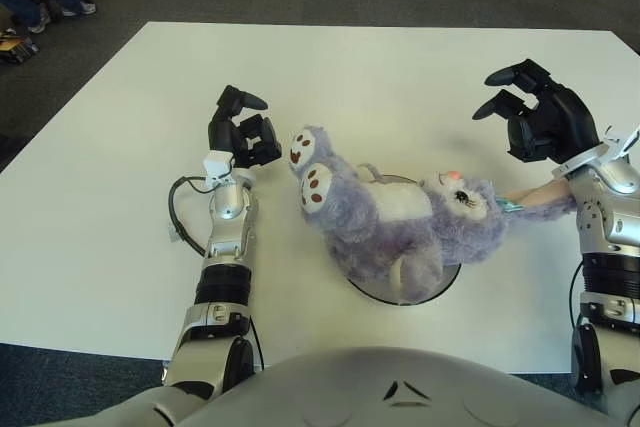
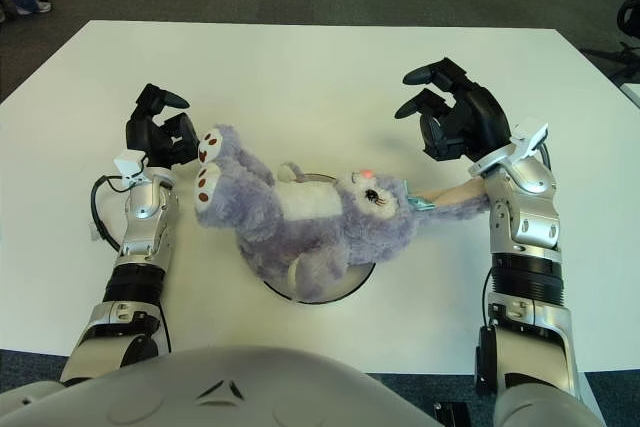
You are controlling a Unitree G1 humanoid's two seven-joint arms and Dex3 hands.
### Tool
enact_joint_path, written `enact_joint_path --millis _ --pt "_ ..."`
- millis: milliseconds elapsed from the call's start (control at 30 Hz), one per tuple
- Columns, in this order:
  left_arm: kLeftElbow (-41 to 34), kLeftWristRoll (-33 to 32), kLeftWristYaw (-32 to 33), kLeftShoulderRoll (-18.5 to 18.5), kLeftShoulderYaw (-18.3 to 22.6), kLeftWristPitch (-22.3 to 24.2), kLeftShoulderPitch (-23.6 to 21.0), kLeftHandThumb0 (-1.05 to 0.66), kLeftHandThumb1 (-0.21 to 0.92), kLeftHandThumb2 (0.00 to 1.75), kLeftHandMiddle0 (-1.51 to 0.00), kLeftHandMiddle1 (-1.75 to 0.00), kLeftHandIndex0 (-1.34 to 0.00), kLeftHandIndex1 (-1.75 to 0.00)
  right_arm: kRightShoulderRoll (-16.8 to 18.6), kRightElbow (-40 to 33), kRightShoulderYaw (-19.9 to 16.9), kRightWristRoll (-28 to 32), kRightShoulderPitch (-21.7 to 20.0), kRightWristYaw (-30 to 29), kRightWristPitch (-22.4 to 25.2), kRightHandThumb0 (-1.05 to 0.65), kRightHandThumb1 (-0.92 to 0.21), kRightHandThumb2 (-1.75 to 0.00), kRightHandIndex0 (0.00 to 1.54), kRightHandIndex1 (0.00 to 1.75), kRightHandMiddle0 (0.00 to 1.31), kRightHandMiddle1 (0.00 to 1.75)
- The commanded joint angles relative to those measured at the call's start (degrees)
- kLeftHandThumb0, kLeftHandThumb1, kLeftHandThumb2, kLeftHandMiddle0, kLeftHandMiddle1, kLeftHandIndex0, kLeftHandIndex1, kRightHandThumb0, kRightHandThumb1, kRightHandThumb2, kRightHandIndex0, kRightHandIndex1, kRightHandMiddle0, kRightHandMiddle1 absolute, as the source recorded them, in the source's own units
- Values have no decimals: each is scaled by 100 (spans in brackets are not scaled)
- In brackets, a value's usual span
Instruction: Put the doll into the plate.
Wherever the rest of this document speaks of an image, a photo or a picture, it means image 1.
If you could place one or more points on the yellow black box on floor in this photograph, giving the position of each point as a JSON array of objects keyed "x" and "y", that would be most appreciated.
[{"x": 17, "y": 47}]

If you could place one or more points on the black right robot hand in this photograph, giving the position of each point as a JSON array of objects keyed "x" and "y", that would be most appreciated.
[{"x": 565, "y": 122}]

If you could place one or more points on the white plate with black rim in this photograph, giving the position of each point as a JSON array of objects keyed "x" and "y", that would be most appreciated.
[{"x": 380, "y": 292}]

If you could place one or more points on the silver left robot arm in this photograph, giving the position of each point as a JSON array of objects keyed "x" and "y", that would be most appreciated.
[{"x": 227, "y": 217}]

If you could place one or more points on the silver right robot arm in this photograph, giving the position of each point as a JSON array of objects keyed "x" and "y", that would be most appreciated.
[{"x": 610, "y": 227}]

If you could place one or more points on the purple plush bunny doll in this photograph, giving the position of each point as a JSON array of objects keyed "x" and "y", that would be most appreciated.
[{"x": 380, "y": 227}]

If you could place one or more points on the white right wrist connector box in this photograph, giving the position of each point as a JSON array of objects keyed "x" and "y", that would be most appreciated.
[{"x": 620, "y": 144}]

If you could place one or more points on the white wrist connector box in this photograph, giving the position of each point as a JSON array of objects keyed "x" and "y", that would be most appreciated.
[
  {"x": 620, "y": 144},
  {"x": 216, "y": 164}
]

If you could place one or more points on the grey robot torso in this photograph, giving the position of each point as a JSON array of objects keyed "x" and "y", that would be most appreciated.
[{"x": 375, "y": 392}]

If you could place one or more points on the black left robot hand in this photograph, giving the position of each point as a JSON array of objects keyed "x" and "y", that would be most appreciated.
[{"x": 225, "y": 134}]

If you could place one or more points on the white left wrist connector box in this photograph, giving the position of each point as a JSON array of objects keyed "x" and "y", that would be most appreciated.
[{"x": 216, "y": 164}]

